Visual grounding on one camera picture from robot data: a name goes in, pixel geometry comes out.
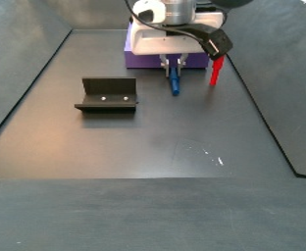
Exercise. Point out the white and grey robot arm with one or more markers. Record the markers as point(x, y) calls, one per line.
point(161, 14)

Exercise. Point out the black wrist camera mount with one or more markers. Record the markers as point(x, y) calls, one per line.
point(212, 38)

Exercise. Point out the purple base block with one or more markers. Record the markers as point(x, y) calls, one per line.
point(197, 60)

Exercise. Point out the red stepped peg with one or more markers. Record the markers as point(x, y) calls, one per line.
point(217, 66)

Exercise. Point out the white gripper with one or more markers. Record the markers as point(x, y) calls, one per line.
point(149, 41)

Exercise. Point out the blue stepped peg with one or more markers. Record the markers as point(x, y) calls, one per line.
point(175, 82)

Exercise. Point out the black angle bracket fixture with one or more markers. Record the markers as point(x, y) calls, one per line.
point(109, 94)

